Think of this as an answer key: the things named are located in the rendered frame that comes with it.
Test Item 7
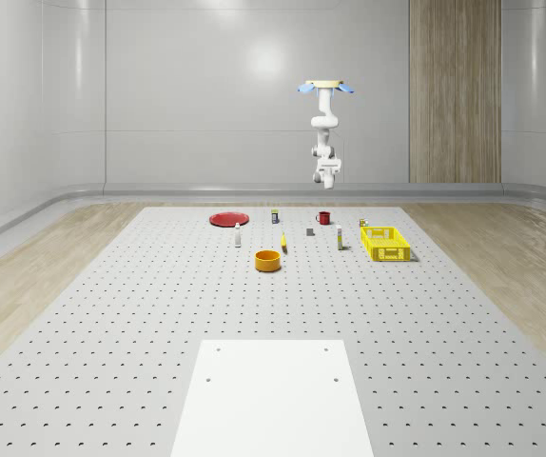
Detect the yellow bowl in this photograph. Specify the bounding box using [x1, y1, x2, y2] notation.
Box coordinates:
[253, 249, 283, 274]

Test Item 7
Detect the yellow basket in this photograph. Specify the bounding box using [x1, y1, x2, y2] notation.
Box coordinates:
[359, 226, 413, 263]

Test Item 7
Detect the white board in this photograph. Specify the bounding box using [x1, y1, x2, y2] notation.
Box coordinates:
[169, 338, 376, 457]

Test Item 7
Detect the red plate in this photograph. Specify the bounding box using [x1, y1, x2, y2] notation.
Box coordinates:
[208, 210, 252, 229]

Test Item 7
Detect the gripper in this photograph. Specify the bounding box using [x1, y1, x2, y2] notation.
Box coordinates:
[316, 155, 344, 176]

